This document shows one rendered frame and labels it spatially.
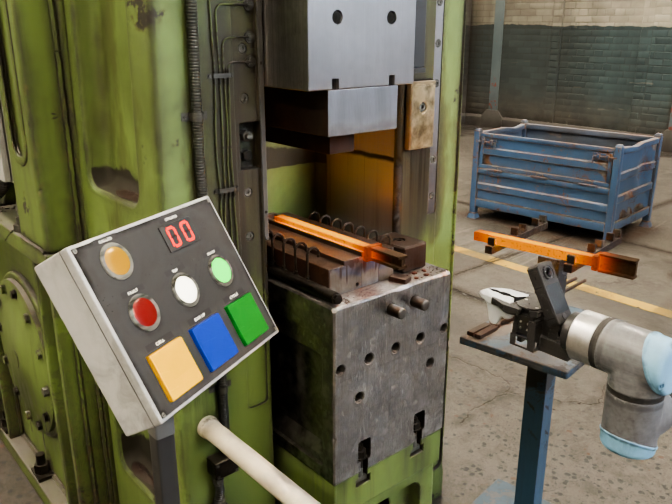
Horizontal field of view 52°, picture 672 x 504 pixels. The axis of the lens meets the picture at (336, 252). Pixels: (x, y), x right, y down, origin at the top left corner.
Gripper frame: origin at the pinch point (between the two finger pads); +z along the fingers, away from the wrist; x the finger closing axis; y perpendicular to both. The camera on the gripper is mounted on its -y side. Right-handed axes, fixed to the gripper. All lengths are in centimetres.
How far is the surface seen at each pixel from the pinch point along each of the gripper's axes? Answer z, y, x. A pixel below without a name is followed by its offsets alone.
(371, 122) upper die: 33.0, -28.9, -0.6
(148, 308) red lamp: 13, -9, -64
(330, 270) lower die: 32.9, 2.3, -12.2
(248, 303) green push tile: 18.3, -2.8, -43.0
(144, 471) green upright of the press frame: 76, 65, -41
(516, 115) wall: 529, 77, 751
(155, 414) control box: 4, 3, -68
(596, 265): -1.1, 3.5, 39.0
